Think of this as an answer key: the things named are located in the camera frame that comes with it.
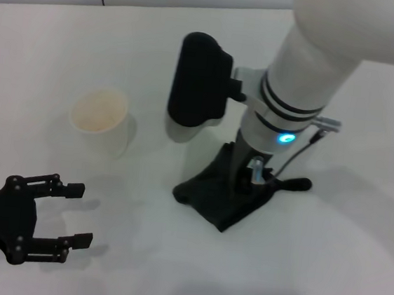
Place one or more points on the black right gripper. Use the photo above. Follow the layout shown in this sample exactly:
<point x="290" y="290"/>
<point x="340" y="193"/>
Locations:
<point x="243" y="156"/>

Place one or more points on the dark rag with loop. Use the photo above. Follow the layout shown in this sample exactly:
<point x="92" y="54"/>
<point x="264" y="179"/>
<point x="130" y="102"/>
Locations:
<point x="213" y="195"/>

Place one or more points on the white paper cup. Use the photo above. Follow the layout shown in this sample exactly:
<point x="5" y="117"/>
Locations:
<point x="101" y="120"/>

